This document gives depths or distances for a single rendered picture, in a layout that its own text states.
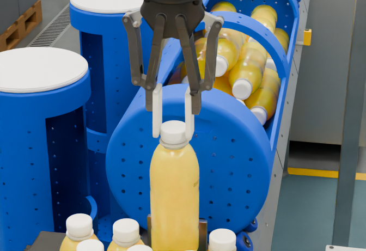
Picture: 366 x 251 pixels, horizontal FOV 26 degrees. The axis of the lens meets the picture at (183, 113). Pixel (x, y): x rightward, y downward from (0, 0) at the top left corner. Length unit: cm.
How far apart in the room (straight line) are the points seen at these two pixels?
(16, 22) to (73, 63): 321
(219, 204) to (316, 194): 210
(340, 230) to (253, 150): 176
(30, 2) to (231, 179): 417
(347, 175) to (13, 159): 138
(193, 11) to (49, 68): 98
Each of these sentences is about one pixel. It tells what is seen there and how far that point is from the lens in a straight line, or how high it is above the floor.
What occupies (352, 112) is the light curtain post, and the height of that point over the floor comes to 59.
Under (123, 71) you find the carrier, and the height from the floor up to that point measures 84.
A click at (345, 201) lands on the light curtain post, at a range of 297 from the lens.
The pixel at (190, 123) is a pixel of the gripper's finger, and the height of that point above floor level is 129.
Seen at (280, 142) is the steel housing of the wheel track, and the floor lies 88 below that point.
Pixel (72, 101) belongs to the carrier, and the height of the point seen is 98.
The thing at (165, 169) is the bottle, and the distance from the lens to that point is 110.
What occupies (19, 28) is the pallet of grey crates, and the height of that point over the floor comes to 9.
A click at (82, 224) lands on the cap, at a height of 111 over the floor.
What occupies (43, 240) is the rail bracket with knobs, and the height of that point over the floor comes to 100.
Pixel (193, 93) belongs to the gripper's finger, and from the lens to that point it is 105.
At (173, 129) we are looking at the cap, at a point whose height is 128.
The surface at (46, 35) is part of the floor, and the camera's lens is 530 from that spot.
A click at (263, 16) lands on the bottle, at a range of 198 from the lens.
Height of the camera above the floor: 176
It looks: 25 degrees down
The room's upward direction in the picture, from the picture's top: straight up
